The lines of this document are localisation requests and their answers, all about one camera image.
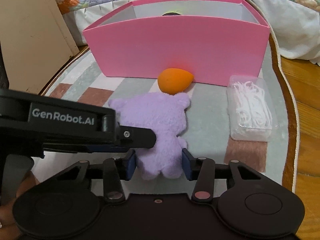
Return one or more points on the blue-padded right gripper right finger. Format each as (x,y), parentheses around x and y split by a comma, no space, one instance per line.
(201,170)

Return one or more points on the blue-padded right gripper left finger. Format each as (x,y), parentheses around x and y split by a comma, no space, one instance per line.
(114,171)

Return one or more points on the purple plush toy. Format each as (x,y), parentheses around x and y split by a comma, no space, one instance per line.
(165,115)

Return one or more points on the green yarn ball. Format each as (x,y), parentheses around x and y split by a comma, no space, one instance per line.
(172,12)

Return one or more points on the orange makeup sponge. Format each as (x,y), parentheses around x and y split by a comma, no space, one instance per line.
(174,80)

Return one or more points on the pink storage box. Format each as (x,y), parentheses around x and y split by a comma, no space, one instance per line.
(213,40)

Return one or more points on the white bed skirt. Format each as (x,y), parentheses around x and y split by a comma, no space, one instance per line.
(295,26)

